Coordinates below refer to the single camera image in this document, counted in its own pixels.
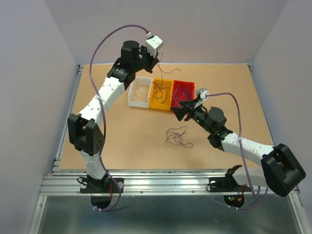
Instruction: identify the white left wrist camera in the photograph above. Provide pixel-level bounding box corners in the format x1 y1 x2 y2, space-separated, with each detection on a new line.
144 35 163 58

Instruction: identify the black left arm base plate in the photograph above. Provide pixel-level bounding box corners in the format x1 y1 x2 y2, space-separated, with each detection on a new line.
77 175 123 194

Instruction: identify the purple blue wire bundle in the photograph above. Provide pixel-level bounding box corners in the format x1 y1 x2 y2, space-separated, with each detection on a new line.
165 125 194 149

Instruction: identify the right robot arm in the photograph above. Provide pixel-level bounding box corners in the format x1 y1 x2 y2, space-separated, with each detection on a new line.
172 98 306 197

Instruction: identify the red plastic bin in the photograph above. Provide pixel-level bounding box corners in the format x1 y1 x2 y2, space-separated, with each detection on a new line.
171 80 195 108

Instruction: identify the yellow wire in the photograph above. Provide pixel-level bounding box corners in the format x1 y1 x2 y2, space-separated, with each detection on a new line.
133 84 150 101

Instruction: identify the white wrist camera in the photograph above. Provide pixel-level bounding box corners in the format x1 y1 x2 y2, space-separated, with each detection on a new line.
144 35 163 58
194 88 209 108

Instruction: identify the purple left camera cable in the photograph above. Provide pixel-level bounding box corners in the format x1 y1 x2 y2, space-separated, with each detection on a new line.
89 24 152 212

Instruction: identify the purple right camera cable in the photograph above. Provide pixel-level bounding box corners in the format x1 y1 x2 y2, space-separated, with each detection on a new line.
207 92 269 211

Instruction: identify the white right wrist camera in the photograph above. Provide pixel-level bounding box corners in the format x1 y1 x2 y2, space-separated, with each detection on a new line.
194 88 209 108

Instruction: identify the yellow plastic bin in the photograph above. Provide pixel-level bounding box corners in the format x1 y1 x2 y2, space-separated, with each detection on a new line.
149 78 174 111

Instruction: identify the white plastic bin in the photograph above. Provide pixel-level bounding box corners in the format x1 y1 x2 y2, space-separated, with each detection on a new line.
128 77 153 109

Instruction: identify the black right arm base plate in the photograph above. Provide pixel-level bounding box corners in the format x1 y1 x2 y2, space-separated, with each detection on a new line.
206 177 251 193

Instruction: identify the aluminium mounting rail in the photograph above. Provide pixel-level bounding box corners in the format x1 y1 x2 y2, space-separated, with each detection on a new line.
39 169 300 196

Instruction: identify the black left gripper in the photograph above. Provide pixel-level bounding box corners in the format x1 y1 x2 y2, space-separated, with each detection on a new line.
132 44 159 74

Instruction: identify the purple camera cable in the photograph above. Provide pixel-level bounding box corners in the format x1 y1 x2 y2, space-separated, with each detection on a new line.
89 24 152 212
207 92 269 211

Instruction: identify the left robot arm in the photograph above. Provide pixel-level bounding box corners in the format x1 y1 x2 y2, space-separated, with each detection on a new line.
67 36 163 192

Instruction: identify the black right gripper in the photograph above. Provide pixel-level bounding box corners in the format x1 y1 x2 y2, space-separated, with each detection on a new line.
170 97 213 134

